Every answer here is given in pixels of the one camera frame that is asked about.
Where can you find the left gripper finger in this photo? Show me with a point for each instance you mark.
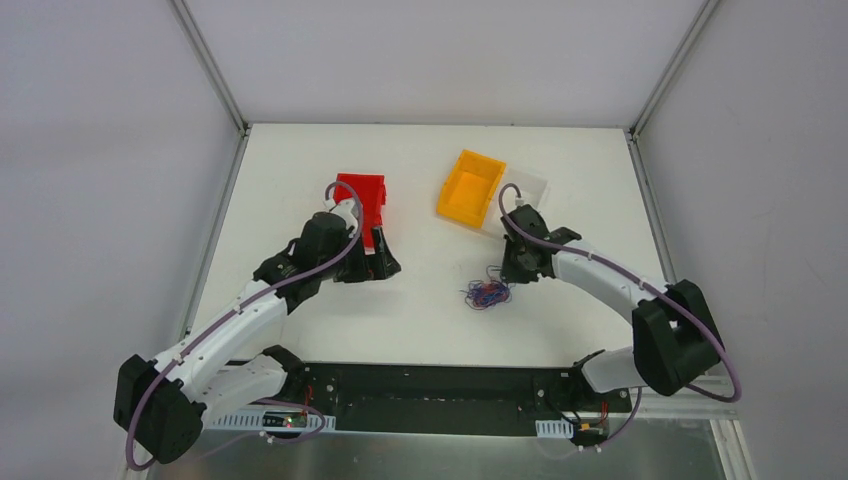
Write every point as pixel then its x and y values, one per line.
pixel 384 264
pixel 356 266

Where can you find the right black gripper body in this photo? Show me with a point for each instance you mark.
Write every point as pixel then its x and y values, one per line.
pixel 520 258

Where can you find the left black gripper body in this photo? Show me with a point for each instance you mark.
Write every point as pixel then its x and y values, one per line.
pixel 370 263

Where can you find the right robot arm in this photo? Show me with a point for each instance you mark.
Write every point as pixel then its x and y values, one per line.
pixel 674 338

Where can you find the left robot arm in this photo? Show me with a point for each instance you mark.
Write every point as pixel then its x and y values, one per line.
pixel 164 403

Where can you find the white translucent plastic bin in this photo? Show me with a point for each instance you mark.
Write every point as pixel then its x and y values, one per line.
pixel 534 190

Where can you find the red plastic bin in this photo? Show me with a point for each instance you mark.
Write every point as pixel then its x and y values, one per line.
pixel 371 190

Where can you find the yellow plastic bin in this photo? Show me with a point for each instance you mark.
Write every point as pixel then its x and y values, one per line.
pixel 467 192

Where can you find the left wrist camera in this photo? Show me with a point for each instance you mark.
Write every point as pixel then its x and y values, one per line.
pixel 348 209

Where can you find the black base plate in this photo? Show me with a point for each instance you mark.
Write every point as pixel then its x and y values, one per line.
pixel 452 400

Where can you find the right white cable duct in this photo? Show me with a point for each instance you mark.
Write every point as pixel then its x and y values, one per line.
pixel 554 429

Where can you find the white cable duct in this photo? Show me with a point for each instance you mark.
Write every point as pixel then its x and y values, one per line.
pixel 275 420
pixel 554 429

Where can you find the left white cable duct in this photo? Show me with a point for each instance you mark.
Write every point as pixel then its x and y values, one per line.
pixel 275 420

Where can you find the left aluminium frame post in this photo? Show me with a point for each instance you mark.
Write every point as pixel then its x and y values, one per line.
pixel 206 59

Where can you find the aluminium frame post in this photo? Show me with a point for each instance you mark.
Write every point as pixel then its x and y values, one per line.
pixel 692 34
pixel 206 59

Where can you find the right aluminium frame post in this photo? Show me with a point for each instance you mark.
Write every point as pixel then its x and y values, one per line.
pixel 692 34

